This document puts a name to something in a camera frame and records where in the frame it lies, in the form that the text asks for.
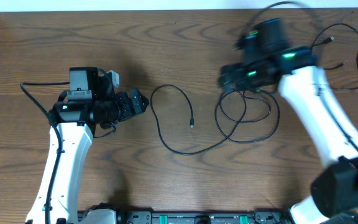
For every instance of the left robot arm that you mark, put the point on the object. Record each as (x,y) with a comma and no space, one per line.
(90,101)

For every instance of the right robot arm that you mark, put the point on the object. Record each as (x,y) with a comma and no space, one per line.
(271,60)

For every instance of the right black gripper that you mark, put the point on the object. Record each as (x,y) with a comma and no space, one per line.
(237,83)

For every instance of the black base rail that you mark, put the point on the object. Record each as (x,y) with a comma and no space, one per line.
(197,217)

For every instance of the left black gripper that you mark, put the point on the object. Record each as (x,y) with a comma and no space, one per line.
(128,109)

